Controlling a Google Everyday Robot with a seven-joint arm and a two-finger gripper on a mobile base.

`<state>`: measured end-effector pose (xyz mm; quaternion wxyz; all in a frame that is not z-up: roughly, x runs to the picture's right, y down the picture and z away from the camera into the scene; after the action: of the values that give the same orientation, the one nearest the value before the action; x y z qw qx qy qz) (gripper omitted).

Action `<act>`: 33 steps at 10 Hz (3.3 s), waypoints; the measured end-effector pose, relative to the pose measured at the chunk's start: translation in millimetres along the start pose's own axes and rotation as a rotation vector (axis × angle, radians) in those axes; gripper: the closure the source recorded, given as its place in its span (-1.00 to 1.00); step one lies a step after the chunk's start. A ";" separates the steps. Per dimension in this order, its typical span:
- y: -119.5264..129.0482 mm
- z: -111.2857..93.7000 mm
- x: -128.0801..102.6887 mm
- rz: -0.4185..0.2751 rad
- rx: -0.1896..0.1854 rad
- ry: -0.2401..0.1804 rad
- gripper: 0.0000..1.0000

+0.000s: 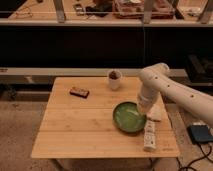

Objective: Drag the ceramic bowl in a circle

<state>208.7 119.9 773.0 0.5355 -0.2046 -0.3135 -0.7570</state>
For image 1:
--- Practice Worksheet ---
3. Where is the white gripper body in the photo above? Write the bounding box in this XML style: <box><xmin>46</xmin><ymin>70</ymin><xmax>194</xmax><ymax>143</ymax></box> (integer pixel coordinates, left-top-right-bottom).
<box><xmin>137</xmin><ymin>95</ymin><xmax>156</xmax><ymax>114</ymax></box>

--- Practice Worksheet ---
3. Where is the green ceramic bowl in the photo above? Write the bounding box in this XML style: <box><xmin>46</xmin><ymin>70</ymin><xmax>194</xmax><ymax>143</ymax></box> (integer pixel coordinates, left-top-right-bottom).
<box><xmin>113</xmin><ymin>102</ymin><xmax>146</xmax><ymax>133</ymax></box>

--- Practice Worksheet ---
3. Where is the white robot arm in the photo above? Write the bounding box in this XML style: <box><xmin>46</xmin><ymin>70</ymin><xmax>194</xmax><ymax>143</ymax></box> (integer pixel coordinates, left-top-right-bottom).
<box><xmin>138</xmin><ymin>63</ymin><xmax>213</xmax><ymax>128</ymax></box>

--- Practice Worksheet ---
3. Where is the white crumpled cloth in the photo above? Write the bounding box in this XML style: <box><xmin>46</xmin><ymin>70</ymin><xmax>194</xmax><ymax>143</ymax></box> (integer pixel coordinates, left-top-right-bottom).
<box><xmin>147</xmin><ymin>105</ymin><xmax>162</xmax><ymax>121</ymax></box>

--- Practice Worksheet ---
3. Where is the white cup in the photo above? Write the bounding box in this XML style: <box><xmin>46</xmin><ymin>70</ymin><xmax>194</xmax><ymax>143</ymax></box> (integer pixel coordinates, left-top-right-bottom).
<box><xmin>107</xmin><ymin>69</ymin><xmax>122</xmax><ymax>90</ymax></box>

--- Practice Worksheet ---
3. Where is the black box on floor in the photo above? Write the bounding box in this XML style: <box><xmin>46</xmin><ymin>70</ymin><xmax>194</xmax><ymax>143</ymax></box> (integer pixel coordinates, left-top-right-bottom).
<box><xmin>187</xmin><ymin>125</ymin><xmax>213</xmax><ymax>144</ymax></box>

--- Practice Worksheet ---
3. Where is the brown rectangular block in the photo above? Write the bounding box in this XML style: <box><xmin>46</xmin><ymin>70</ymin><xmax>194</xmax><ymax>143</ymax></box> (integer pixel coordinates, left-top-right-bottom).
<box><xmin>70</xmin><ymin>87</ymin><xmax>89</xmax><ymax>98</ymax></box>

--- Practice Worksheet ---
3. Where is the wooden folding table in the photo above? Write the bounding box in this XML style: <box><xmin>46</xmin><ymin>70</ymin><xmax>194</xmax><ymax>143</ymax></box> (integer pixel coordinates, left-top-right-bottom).
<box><xmin>31</xmin><ymin>77</ymin><xmax>180</xmax><ymax>159</ymax></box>

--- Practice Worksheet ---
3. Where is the cluttered background shelf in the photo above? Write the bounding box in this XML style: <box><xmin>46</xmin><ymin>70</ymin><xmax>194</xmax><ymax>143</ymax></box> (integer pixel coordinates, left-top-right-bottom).
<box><xmin>0</xmin><ymin>0</ymin><xmax>213</xmax><ymax>27</ymax></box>

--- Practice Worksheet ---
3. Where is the black cable on floor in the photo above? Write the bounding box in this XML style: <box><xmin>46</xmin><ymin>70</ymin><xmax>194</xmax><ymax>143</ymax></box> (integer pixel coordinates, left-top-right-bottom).
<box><xmin>175</xmin><ymin>142</ymin><xmax>213</xmax><ymax>171</ymax></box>

